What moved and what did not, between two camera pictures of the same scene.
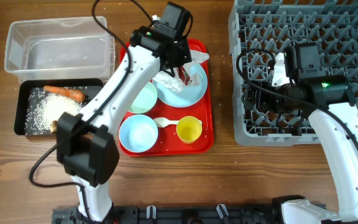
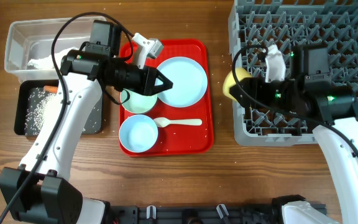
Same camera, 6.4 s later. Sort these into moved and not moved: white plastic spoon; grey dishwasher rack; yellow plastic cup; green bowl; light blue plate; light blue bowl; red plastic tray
Moved: yellow plastic cup
Not moved: white plastic spoon; light blue plate; light blue bowl; red plastic tray; green bowl; grey dishwasher rack
